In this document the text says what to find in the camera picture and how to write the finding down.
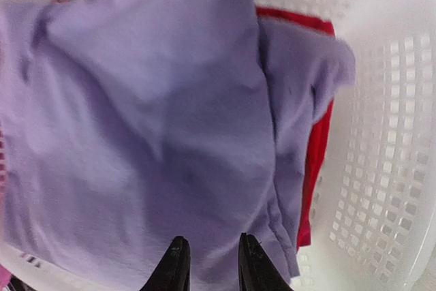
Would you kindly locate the lilac garment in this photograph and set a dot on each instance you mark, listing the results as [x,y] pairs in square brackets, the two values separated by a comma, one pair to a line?
[129,122]

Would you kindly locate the red teddy bear shirt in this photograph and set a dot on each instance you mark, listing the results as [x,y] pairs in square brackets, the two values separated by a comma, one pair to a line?
[318,139]

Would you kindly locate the pink cartoon suitcase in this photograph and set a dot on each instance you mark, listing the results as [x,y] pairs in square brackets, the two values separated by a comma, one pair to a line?
[5,277]

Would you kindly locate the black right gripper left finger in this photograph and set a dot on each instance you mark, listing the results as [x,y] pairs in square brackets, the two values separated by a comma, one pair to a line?
[173,270]

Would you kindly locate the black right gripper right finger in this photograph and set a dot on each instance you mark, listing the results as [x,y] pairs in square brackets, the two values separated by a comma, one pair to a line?
[256,272]

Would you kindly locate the white plastic mesh basket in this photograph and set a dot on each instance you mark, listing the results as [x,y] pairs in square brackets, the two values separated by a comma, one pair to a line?
[373,209]

